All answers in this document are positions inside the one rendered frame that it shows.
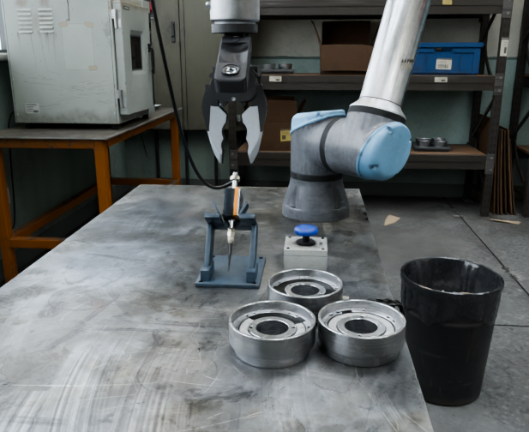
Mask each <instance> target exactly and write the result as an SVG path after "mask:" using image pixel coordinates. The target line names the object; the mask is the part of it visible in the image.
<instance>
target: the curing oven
mask: <svg viewBox="0 0 529 432"><path fill-rule="evenodd" d="M1 4H2V11H3V24H4V32H5V38H6V46H7V53H8V60H9V74H10V81H11V88H12V95H13V103H14V110H15V122H16V123H26V129H33V123H108V124H111V129H119V124H120V123H124V122H126V121H129V120H131V119H134V118H137V117H140V116H142V118H148V114H150V113H153V112H155V99H154V83H153V74H155V60H154V49H153V46H152V31H151V18H150V8H149V2H147V1H144V0H1Z"/></svg>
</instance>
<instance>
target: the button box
mask: <svg viewBox="0 0 529 432"><path fill-rule="evenodd" d="M327 263H328V245H327V238H326V237H310V241H309V242H303V237H286V241H285V247H284V270H288V269H295V268H310V269H317V270H322V271H327Z"/></svg>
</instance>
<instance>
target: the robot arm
mask: <svg viewBox="0 0 529 432"><path fill-rule="evenodd" d="M430 4H431V0H387V2H386V5H385V9H384V11H383V15H382V20H381V24H380V26H379V30H378V33H377V36H376V42H375V45H374V48H373V51H372V55H371V58H370V63H369V67H368V70H367V73H366V76H365V79H364V85H363V88H362V92H361V94H360V98H359V100H357V101H356V102H354V103H352V104H351V105H350V106H349V110H348V112H347V115H346V113H345V111H344V110H333V111H314V112H305V113H298V114H296V115H295V116H294V117H293V118H292V130H291V131H290V135H291V180H290V182H289V185H288V188H287V191H286V195H285V198H284V200H283V204H282V213H283V215H284V216H286V217H287V218H289V219H294V220H298V221H303V222H314V223H323V222H334V221H338V220H342V219H345V218H347V217H348V216H349V209H350V206H349V202H348V199H347V196H346V191H345V187H344V184H343V174H346V175H350V176H354V177H361V178H362V179H365V180H378V181H384V180H388V179H390V178H392V177H393V176H394V175H396V174H398V173H399V172H400V170H401V169H402V168H403V167H404V165H405V163H406V161H407V159H408V157H409V154H410V151H411V147H412V142H411V141H410V139H411V138H412V137H411V133H410V131H409V129H408V128H407V127H406V126H405V123H406V117H405V115H404V113H403V112H402V110H401V107H402V105H403V101H404V97H405V95H406V89H407V86H408V83H409V80H410V77H411V73H412V68H413V64H414V62H415V58H416V55H417V52H418V47H419V43H420V40H421V37H422V34H423V30H424V25H425V22H426V19H427V15H428V13H429V9H430ZM206 7H207V8H211V9H210V20H211V21H212V22H214V24H212V33H223V34H224V37H222V38H221V41H220V46H219V55H218V59H217V63H216V66H213V72H212V73H211V74H210V75H209V77H210V78H211V79H212V80H211V83H210V85H209V84H206V85H205V93H204V95H203V99H202V105H201V108H202V114H203V117H204V121H205V124H206V128H207V132H208V136H209V140H210V143H211V146H212V149H213V152H214V154H215V156H216V158H217V160H218V161H219V162H220V163H221V164H223V160H224V152H225V150H224V146H223V141H224V139H225V134H224V126H225V124H226V123H227V119H228V113H227V112H226V111H225V110H224V109H223V108H222V106H226V105H227V104H228V102H240V103H241V105H242V106H246V105H247V103H246V102H250V105H249V108H248V109H247V110H246V111H245V112H244V113H243V114H242V119H243V124H244V125H245V127H246V129H247V135H246V141H247V142H248V152H247V154H248V158H249V163H250V164H252V163H253V162H254V160H255V157H256V155H257V154H258V151H259V148H260V144H261V137H262V132H263V126H264V122H265V118H266V115H267V109H268V103H267V99H266V96H265V94H264V92H263V85H262V84H261V65H251V64H250V61H251V54H252V46H251V37H250V34H251V33H258V24H255V23H256V22H258V21H259V20H260V0H211V1H207V2H206ZM257 77H258V82H257V79H256V78H257ZM220 101H223V102H222V104H220V103H219V102H220Z"/></svg>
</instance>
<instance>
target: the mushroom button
mask: <svg viewBox="0 0 529 432"><path fill-rule="evenodd" d="M294 233H295V234H296V235H299V236H302V237H303V242H309V241H310V237H312V236H315V235H317V234H318V229H317V227H316V226H314V225H298V226H296V227H295V229H294Z"/></svg>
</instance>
